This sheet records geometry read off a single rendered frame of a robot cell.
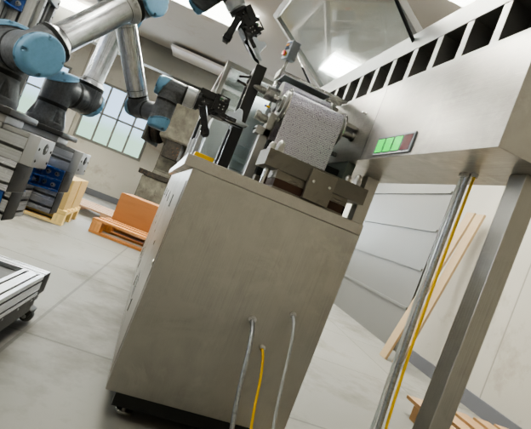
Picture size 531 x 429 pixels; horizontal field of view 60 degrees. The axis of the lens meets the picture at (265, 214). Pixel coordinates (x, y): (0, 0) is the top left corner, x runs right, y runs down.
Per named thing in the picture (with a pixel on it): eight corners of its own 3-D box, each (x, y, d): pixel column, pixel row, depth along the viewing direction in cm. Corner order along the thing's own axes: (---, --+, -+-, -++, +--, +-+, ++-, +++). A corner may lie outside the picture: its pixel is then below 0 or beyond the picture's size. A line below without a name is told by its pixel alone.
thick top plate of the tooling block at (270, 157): (254, 164, 173) (260, 150, 174) (345, 203, 183) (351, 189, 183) (264, 163, 158) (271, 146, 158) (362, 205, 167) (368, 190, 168)
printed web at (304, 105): (240, 184, 216) (279, 84, 216) (284, 202, 221) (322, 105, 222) (257, 185, 178) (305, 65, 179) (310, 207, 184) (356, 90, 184)
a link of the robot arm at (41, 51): (12, 79, 131) (150, 8, 159) (38, 87, 123) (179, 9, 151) (-13, 38, 123) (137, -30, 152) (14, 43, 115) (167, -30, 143)
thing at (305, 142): (268, 157, 179) (285, 112, 179) (320, 180, 184) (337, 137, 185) (268, 157, 178) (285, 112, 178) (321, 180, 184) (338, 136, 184)
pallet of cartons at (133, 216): (213, 267, 576) (226, 231, 577) (206, 277, 484) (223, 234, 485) (111, 228, 571) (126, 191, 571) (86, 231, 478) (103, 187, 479)
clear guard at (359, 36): (277, 16, 269) (278, 16, 269) (323, 89, 279) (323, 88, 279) (350, -83, 167) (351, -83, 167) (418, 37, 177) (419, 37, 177)
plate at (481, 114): (244, 169, 405) (256, 138, 406) (272, 181, 412) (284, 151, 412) (491, 143, 104) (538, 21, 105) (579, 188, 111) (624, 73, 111)
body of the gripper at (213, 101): (232, 100, 170) (202, 85, 167) (224, 121, 170) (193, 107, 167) (229, 102, 177) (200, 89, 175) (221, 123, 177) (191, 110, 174)
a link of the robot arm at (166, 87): (152, 96, 171) (160, 75, 171) (179, 108, 173) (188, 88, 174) (151, 92, 163) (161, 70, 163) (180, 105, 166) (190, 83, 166)
